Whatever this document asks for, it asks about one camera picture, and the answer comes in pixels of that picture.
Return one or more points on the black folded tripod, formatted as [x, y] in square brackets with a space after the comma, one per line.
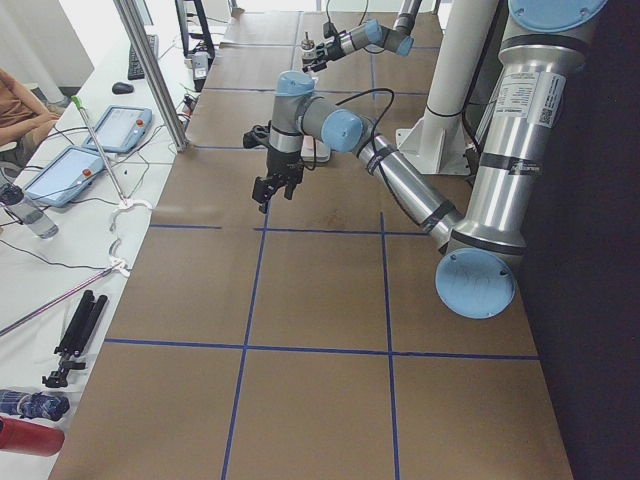
[75, 339]

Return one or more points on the lower teach pendant tablet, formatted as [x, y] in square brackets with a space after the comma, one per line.
[65, 177]

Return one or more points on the upper teach pendant tablet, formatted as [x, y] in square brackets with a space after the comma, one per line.
[121, 128]

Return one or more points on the aluminium frame post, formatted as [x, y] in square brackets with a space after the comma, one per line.
[134, 27]

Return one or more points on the red metal bottle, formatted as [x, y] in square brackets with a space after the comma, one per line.
[19, 436]

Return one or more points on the person in orange shirt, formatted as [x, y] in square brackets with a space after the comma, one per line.
[24, 118]

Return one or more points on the clear plastic water bottle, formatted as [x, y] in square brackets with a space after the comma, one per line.
[26, 210]

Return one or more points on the clear glass sauce bottle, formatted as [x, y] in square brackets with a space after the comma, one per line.
[309, 54]

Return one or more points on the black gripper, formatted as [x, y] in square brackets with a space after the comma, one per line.
[335, 47]
[284, 161]

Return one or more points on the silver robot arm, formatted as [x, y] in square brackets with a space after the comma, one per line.
[370, 33]
[473, 209]

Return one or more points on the teach pendant tablet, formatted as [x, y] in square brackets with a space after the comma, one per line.
[65, 177]
[121, 128]

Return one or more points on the black keyboard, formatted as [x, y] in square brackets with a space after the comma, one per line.
[135, 70]

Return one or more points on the blue folded umbrella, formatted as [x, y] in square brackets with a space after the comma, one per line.
[33, 405]

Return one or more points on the black computer mouse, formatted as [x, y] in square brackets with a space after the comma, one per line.
[121, 88]

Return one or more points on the silver digital kitchen scale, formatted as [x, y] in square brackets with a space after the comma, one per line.
[314, 150]

